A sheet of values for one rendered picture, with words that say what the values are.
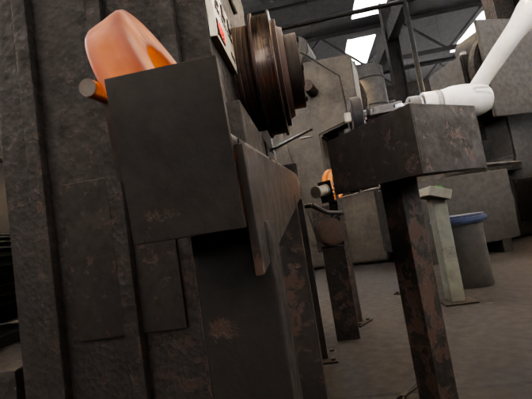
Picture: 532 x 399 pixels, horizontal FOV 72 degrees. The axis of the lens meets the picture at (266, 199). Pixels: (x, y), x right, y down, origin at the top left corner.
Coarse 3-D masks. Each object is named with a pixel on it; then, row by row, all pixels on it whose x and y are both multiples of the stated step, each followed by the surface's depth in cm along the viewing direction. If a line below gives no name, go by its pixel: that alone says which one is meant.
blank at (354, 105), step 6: (348, 102) 117; (354, 102) 112; (360, 102) 112; (348, 108) 119; (354, 108) 111; (360, 108) 111; (354, 114) 111; (360, 114) 111; (354, 120) 111; (360, 120) 111; (348, 126) 124; (354, 126) 112
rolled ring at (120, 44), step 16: (112, 16) 26; (128, 16) 29; (96, 32) 26; (112, 32) 25; (128, 32) 25; (144, 32) 31; (96, 48) 25; (112, 48) 24; (128, 48) 24; (144, 48) 27; (160, 48) 34; (96, 64) 24; (112, 64) 24; (128, 64) 24; (144, 64) 24; (160, 64) 34
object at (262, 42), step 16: (256, 16) 130; (256, 32) 123; (256, 48) 122; (272, 48) 120; (256, 64) 122; (272, 64) 121; (272, 80) 123; (272, 96) 125; (272, 112) 130; (272, 128) 137; (288, 128) 146
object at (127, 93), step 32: (192, 64) 22; (128, 96) 23; (160, 96) 23; (192, 96) 23; (128, 128) 23; (160, 128) 23; (192, 128) 23; (224, 128) 22; (128, 160) 23; (160, 160) 23; (192, 160) 23; (224, 160) 22; (128, 192) 23; (160, 192) 23; (192, 192) 23; (224, 192) 23; (160, 224) 23; (192, 224) 23; (224, 224) 23
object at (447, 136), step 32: (384, 128) 75; (416, 128) 69; (448, 128) 74; (352, 160) 85; (384, 160) 76; (416, 160) 69; (448, 160) 72; (480, 160) 77; (384, 192) 87; (416, 192) 85; (416, 224) 83; (416, 256) 82; (416, 288) 81; (416, 320) 82; (416, 352) 83; (448, 352) 82; (448, 384) 80
